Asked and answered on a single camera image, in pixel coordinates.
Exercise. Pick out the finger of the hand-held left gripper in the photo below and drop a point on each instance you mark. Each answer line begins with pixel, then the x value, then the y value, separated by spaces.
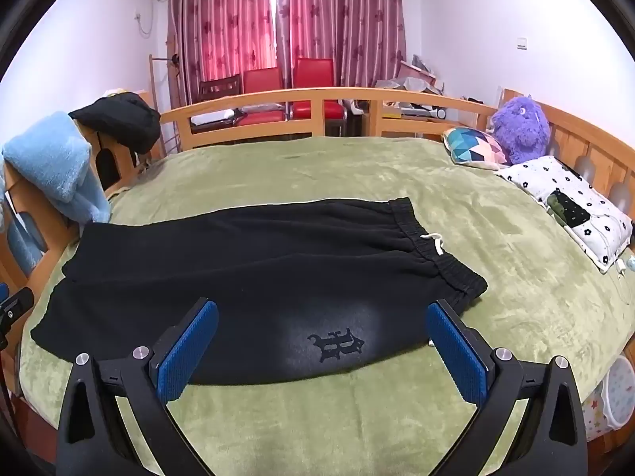
pixel 15 307

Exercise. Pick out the light blue fleece towel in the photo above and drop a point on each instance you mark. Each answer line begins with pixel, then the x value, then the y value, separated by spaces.
pixel 44 158

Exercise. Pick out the dark wooden chair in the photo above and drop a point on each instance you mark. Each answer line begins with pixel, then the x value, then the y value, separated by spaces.
pixel 221 87

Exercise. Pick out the wooden coat rack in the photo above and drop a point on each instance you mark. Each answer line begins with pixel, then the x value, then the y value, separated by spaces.
pixel 154 79

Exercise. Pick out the colourful geometric pillow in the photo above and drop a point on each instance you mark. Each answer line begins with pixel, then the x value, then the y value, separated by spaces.
pixel 474 146

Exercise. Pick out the dark green pouch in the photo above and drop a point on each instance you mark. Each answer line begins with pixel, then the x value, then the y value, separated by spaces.
pixel 568 208

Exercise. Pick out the pile of desk clutter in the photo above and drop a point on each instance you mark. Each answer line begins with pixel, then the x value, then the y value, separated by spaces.
pixel 421 82

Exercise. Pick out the wooden bed frame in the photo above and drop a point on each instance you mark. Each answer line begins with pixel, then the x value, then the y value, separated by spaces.
pixel 278 99

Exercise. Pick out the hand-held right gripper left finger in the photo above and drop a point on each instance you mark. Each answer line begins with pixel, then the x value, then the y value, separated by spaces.
pixel 186 352

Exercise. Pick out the purple plush toy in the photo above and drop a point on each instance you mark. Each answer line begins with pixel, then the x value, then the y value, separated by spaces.
pixel 521 129

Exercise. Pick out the red chair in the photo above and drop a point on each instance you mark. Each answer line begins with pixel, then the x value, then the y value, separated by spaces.
pixel 312 72
pixel 263 82

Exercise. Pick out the star patterned bin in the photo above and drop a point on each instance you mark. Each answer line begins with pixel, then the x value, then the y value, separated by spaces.
pixel 615 391

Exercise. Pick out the black pants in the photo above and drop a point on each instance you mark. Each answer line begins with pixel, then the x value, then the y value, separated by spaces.
pixel 248 282

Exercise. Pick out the red flowered curtain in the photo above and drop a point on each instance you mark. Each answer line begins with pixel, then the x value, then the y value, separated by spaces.
pixel 342 10
pixel 223 15

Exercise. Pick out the green plush blanket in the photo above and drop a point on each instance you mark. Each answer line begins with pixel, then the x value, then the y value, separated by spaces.
pixel 347 173

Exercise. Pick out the black jacket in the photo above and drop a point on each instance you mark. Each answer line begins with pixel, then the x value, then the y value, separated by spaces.
pixel 124 119

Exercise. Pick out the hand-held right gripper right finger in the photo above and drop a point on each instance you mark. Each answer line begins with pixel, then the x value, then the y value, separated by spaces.
pixel 456 352

